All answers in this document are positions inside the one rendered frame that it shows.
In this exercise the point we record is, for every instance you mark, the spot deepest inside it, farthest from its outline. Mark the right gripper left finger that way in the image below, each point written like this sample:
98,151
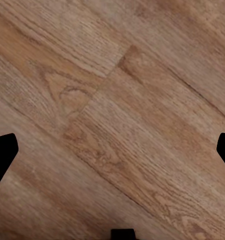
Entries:
8,150

